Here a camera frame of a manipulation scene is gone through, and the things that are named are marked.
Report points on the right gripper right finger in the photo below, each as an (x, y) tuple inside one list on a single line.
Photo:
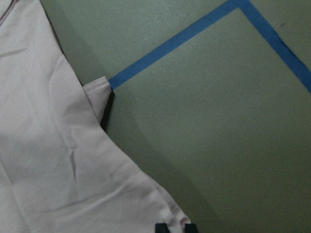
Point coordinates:
[(190, 228)]

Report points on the pink Snoopy t-shirt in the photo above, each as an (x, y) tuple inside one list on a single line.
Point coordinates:
[(59, 171)]

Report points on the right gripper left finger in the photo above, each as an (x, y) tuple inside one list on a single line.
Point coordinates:
[(161, 228)]

